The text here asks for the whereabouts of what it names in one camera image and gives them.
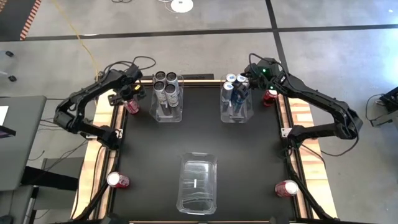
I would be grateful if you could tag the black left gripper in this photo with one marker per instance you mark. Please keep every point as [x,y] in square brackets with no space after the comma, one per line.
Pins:
[126,92]

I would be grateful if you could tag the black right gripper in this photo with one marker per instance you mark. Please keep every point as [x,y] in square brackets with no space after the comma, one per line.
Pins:
[254,81]

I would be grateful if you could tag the red soda can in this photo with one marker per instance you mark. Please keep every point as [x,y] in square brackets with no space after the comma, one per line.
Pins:
[118,180]
[286,188]
[270,98]
[132,107]

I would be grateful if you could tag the clear plastic bin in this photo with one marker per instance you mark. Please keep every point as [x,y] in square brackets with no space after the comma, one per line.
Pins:
[196,186]
[166,115]
[237,118]

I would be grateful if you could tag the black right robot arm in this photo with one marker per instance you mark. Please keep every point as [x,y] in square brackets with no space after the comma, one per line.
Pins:
[311,95]

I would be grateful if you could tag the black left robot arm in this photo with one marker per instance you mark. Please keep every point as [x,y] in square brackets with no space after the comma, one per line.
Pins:
[84,91]

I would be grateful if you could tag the black power strip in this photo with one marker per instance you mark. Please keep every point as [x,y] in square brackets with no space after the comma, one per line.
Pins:
[199,76]

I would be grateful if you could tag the black table mat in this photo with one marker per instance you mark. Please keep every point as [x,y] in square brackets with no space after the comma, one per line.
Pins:
[248,193]

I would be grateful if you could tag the white round floor disc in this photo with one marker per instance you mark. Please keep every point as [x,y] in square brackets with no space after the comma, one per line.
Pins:
[182,5]

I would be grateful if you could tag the black desk base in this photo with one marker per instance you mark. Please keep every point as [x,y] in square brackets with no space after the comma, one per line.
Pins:
[46,179]

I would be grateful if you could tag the black caster wheel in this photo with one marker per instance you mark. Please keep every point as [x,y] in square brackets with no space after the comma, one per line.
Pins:
[12,78]
[9,53]

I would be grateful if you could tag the grey desk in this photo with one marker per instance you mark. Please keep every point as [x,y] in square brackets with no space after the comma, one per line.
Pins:
[21,149]

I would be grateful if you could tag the white paper sheet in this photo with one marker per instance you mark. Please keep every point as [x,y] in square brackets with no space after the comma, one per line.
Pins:
[3,115]

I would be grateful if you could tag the black orange striped floor mat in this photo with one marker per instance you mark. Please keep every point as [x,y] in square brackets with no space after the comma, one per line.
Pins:
[12,18]

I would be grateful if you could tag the black equipment stand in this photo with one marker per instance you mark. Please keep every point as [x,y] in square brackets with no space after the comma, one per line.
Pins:
[388,99]

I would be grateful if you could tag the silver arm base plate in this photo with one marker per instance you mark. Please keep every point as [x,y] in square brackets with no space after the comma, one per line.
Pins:
[119,133]
[285,132]

